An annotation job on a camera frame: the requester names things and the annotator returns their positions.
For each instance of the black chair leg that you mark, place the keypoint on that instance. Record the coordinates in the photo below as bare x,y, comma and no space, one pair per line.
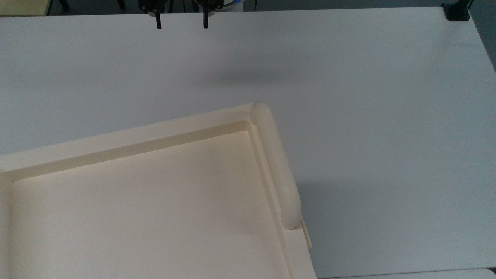
64,4
121,3

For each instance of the black table clamp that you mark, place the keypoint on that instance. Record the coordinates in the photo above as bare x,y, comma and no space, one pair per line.
457,12

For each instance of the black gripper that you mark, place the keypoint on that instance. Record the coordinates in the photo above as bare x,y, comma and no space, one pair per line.
153,4

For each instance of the cream plastic cabinet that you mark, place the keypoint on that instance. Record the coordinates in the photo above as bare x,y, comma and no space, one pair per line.
155,201

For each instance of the beige wooden desk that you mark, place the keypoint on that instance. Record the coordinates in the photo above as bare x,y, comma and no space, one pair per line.
23,7

